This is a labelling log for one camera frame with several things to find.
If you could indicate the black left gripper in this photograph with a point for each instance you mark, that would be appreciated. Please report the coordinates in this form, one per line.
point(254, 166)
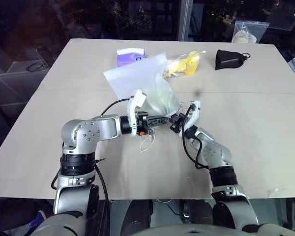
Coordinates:
point(142, 123)

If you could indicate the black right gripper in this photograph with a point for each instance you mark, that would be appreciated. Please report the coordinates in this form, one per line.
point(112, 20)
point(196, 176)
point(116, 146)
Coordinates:
point(186, 115)

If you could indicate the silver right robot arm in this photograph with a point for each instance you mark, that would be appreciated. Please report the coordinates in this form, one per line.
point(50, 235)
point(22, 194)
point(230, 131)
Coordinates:
point(217, 152)

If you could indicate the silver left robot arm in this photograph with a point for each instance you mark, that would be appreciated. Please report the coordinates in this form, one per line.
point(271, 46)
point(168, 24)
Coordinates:
point(88, 131)

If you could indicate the clear bag with yellow items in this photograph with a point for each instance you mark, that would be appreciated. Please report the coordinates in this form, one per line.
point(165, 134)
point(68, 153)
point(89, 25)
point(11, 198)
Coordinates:
point(184, 65)

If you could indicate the clear zip plastic bag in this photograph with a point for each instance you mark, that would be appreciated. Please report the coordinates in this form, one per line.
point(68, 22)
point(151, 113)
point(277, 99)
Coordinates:
point(250, 30)

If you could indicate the purple tissue pack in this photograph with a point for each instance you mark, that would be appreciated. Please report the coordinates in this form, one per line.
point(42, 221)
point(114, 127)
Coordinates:
point(130, 58)

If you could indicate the dark rounded shape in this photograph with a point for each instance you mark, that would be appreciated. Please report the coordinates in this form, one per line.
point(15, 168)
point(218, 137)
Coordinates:
point(137, 214)

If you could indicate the silver robot torso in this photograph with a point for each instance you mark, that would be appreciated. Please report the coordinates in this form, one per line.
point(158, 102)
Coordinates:
point(64, 223)

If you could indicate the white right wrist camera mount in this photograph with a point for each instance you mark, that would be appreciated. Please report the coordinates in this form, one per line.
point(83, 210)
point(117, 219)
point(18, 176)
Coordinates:
point(196, 113)

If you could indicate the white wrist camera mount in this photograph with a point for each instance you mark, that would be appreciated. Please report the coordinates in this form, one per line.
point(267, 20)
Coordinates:
point(137, 99)
point(196, 113)

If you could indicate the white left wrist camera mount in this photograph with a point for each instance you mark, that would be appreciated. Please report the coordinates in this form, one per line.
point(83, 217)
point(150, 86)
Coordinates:
point(137, 99)

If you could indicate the grey window frame post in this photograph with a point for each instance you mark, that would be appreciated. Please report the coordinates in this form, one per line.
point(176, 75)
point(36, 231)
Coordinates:
point(184, 19)

